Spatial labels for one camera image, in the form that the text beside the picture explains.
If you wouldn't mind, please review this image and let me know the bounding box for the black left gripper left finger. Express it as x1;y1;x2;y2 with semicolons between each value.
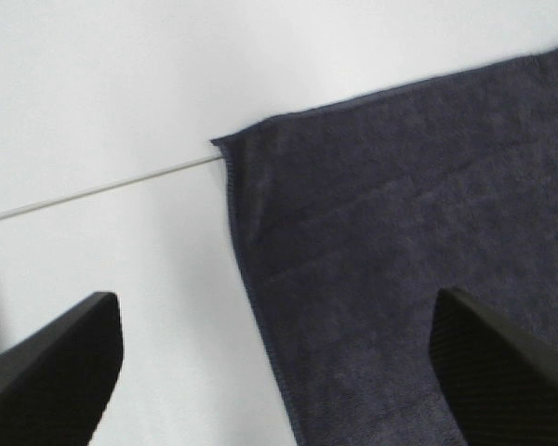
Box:
0;292;124;445

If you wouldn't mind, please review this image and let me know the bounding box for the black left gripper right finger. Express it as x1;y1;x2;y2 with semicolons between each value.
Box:
429;288;558;445

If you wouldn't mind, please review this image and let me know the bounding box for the dark navy towel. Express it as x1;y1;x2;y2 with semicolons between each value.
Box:
215;48;558;445

